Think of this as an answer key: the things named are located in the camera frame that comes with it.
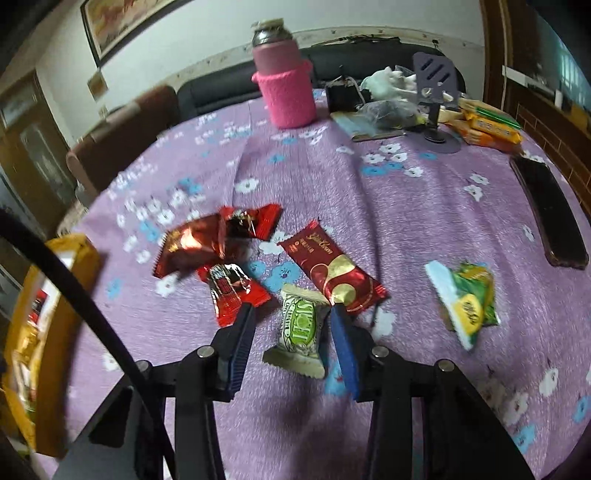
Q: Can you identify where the red black-print snack packet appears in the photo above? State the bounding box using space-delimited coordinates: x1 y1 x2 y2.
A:
219 203 283 241
196 261 273 329

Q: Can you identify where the pink thermos with knitted sleeve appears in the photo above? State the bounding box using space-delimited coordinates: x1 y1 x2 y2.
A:
250 18 318 130

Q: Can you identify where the yellow cardboard box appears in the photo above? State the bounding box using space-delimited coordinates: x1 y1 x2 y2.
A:
0 233 103 459

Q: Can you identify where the green yellow-label snack packet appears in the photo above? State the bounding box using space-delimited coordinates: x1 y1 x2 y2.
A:
425 260 502 352

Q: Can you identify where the grey phone stand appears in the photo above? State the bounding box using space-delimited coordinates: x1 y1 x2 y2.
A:
412 52 463 156

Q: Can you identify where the small wall plaque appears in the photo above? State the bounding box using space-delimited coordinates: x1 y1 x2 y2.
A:
87 68 109 103

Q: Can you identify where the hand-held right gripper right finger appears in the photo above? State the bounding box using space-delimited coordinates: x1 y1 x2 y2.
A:
329 305 536 480

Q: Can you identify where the wooden door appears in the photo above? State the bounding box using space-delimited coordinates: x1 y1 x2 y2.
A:
0 69 78 243

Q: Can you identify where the framed wall picture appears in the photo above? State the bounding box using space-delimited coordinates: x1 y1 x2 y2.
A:
80 0 197 68

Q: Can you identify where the brown chair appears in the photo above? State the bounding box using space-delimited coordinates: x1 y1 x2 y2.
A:
66 84 182 197

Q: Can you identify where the green and white candy packet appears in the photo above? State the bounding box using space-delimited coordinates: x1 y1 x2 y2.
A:
262 283 332 380

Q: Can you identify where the thin booklet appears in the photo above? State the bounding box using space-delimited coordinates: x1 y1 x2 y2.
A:
329 111 408 143

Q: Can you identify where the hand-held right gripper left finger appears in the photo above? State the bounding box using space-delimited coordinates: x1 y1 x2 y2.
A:
51 302 257 480

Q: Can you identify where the black smartphone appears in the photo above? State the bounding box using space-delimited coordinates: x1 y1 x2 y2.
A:
509 155 590 270

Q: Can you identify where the pile of orange cracker packets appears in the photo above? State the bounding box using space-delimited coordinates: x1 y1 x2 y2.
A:
438 98 526 154

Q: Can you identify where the black box device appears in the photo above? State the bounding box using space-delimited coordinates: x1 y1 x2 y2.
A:
324 76 366 113

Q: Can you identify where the wooden cabinet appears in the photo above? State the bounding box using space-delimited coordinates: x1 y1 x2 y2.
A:
501 65 591 197

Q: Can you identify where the white long box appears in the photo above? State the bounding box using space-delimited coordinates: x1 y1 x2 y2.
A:
502 66 537 87

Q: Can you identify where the black cable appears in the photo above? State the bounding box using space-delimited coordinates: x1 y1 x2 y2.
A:
0 209 178 480

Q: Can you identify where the black sofa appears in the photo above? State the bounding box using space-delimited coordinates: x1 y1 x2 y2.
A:
177 38 466 126

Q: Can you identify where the dark red gold snack packet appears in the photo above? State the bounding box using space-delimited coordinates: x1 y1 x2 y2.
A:
277 220 389 318

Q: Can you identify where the shiny red-brown foil packet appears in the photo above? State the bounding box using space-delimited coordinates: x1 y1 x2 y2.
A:
152 213 228 279

